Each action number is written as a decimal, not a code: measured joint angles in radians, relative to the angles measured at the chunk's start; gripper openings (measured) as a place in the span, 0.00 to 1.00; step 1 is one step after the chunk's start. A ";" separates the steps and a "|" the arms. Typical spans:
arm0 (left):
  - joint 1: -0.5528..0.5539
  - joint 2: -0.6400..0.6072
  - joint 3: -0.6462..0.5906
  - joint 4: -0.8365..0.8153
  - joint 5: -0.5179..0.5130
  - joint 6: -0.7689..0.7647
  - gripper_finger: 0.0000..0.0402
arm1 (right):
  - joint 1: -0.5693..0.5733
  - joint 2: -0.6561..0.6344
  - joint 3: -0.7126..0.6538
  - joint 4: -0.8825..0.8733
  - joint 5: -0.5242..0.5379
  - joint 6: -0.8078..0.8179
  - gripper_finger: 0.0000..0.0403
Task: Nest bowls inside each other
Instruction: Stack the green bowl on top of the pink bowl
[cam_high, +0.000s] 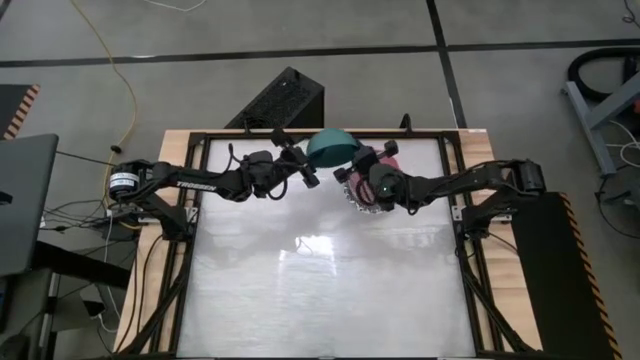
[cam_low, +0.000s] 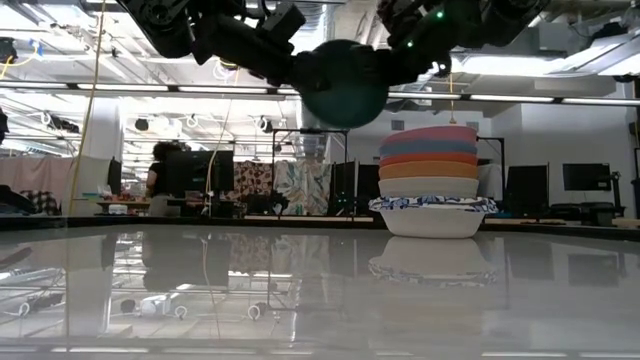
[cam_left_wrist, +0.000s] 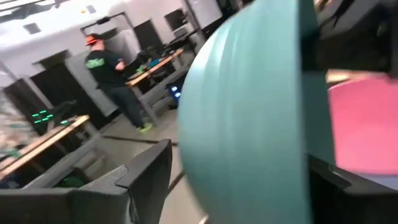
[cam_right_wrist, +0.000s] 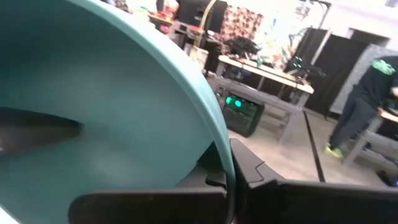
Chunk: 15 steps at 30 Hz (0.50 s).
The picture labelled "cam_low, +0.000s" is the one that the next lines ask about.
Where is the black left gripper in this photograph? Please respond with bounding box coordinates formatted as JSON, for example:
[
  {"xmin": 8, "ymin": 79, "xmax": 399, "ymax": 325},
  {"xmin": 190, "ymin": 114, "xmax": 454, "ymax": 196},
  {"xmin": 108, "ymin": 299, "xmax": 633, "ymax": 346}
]
[{"xmin": 248, "ymin": 36, "xmax": 335, "ymax": 92}]

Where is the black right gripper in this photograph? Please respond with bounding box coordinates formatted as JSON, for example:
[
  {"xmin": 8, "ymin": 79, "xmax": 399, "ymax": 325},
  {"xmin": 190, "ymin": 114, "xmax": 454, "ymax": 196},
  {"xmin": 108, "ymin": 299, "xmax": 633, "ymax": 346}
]
[{"xmin": 378, "ymin": 6, "xmax": 455, "ymax": 87}]

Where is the teal green plastic bowl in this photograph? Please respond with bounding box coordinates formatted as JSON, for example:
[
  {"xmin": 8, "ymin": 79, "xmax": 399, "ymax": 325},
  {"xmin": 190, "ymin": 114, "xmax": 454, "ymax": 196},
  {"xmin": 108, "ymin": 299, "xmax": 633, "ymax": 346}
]
[{"xmin": 299, "ymin": 38, "xmax": 391, "ymax": 130}]

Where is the pink plastic bowl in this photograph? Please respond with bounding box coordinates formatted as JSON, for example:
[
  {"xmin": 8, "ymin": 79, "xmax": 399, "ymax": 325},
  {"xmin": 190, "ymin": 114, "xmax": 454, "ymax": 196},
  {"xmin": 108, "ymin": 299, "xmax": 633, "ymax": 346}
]
[{"xmin": 379, "ymin": 124, "xmax": 479, "ymax": 147}]

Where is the blue plastic bowl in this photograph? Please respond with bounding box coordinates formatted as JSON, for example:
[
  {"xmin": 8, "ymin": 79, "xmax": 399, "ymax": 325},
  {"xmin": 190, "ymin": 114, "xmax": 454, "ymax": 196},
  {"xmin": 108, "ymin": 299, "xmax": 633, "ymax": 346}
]
[{"xmin": 378, "ymin": 139, "xmax": 479, "ymax": 157}]

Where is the red plastic bowl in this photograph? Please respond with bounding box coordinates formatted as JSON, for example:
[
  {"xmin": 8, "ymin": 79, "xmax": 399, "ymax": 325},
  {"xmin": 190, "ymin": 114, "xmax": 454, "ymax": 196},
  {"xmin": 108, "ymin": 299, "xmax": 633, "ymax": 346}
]
[{"xmin": 378, "ymin": 151, "xmax": 480, "ymax": 168}]

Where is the orange plastic bowl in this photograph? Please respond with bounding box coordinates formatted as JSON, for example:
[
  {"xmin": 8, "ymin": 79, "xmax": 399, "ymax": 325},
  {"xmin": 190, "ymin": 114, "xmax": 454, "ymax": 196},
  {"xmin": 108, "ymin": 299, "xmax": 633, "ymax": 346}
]
[{"xmin": 378, "ymin": 159, "xmax": 480, "ymax": 181}]

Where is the cream white bowl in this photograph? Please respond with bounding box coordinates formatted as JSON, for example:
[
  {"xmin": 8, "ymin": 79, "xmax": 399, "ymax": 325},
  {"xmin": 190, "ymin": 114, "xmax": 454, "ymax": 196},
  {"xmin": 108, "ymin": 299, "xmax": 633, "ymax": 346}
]
[{"xmin": 378, "ymin": 175, "xmax": 481, "ymax": 199}]

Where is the blue patterned paper bowl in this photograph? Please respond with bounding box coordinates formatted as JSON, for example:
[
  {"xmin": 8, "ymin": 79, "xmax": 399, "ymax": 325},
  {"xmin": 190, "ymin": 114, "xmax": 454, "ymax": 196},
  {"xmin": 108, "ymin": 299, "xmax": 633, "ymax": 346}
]
[
  {"xmin": 368, "ymin": 200, "xmax": 499, "ymax": 239},
  {"xmin": 369, "ymin": 194, "xmax": 497, "ymax": 204}
]

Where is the ceiling strip light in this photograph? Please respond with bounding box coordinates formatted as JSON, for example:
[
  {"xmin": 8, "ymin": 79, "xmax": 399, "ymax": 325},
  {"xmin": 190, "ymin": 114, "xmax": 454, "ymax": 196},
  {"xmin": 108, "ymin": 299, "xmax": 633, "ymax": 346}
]
[{"xmin": 0, "ymin": 81, "xmax": 640, "ymax": 107}]

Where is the marbled blue cloth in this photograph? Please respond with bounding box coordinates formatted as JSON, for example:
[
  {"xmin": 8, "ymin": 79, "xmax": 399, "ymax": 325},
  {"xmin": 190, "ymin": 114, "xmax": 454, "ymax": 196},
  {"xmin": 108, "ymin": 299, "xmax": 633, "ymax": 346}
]
[{"xmin": 273, "ymin": 159, "xmax": 332, "ymax": 216}]

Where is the black panel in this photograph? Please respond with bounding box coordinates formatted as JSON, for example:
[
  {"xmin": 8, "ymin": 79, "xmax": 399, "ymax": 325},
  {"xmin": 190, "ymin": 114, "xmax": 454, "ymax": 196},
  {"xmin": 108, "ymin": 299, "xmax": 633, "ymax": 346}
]
[
  {"xmin": 329, "ymin": 160, "xmax": 357, "ymax": 211},
  {"xmin": 355, "ymin": 163, "xmax": 384, "ymax": 201},
  {"xmin": 504, "ymin": 163, "xmax": 550, "ymax": 215}
]

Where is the brown floral cloth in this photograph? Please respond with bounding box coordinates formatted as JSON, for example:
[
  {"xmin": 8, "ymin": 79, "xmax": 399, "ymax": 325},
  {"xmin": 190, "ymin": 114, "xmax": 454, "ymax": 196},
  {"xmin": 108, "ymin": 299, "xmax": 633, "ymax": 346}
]
[{"xmin": 233, "ymin": 159, "xmax": 274, "ymax": 201}]

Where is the black monitor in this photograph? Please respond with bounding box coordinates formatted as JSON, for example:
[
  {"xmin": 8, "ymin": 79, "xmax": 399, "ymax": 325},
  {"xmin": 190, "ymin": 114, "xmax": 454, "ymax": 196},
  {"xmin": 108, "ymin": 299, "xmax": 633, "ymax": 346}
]
[
  {"xmin": 562, "ymin": 162, "xmax": 613, "ymax": 192},
  {"xmin": 164, "ymin": 149, "xmax": 235, "ymax": 200}
]

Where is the person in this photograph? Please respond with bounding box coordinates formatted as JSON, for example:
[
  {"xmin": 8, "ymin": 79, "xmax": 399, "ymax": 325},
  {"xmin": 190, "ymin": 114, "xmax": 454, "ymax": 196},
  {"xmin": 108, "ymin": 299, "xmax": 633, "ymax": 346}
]
[
  {"xmin": 144, "ymin": 140, "xmax": 184, "ymax": 217},
  {"xmin": 0, "ymin": 184, "xmax": 61, "ymax": 217}
]

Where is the cluttered work table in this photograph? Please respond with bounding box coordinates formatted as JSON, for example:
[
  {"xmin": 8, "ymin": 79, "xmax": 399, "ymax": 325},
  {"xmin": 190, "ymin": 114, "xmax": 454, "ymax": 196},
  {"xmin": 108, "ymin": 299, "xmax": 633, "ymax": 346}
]
[{"xmin": 97, "ymin": 184, "xmax": 151, "ymax": 216}]

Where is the black desk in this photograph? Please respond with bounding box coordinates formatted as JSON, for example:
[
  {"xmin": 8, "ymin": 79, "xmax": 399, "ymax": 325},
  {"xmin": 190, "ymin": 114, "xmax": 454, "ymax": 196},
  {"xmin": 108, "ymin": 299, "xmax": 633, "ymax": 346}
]
[{"xmin": 548, "ymin": 201, "xmax": 627, "ymax": 227}]

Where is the black monitor pole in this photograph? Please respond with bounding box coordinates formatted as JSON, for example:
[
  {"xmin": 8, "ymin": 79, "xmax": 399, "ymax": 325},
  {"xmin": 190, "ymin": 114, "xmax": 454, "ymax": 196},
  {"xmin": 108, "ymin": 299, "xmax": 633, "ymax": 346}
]
[{"xmin": 609, "ymin": 169, "xmax": 624, "ymax": 211}]

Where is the beige curtain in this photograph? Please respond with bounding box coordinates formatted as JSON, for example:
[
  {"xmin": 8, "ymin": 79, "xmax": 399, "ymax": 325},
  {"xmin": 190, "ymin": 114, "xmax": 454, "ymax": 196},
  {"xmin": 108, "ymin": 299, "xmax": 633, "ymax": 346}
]
[{"xmin": 0, "ymin": 155, "xmax": 112, "ymax": 217}]

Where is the black ceiling device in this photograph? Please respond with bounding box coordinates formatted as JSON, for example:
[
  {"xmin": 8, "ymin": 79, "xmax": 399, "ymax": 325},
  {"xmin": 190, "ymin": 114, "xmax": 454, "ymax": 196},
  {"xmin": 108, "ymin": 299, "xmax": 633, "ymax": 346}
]
[{"xmin": 0, "ymin": 37, "xmax": 19, "ymax": 64}]

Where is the silver ventilation duct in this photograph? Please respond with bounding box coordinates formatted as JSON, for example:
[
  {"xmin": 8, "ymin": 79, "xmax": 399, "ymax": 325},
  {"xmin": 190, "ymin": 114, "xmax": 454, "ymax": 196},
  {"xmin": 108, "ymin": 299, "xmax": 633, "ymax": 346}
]
[{"xmin": 294, "ymin": 0, "xmax": 337, "ymax": 156}]

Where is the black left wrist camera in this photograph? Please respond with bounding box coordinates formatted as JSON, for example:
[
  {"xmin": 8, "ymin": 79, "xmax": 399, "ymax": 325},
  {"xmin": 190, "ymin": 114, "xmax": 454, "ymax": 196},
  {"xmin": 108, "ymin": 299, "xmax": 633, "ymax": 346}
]
[{"xmin": 260, "ymin": 2, "xmax": 307, "ymax": 44}]

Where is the black metal frame stand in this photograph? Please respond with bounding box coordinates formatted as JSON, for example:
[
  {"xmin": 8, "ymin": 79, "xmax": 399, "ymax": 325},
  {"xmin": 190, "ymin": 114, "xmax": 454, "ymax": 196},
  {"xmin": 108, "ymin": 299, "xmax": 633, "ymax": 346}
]
[
  {"xmin": 271, "ymin": 127, "xmax": 350, "ymax": 217},
  {"xmin": 476, "ymin": 134, "xmax": 506, "ymax": 201}
]

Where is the thin yellow cable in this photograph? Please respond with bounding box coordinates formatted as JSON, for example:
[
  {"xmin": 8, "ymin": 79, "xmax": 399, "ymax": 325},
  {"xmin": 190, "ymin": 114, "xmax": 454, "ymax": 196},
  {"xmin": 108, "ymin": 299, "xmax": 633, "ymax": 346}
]
[{"xmin": 203, "ymin": 94, "xmax": 236, "ymax": 214}]

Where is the black table frame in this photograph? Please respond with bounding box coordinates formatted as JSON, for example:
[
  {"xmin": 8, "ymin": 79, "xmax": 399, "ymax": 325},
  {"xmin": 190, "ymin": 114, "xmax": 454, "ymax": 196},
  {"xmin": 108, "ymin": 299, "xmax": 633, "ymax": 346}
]
[{"xmin": 0, "ymin": 213, "xmax": 640, "ymax": 242}]

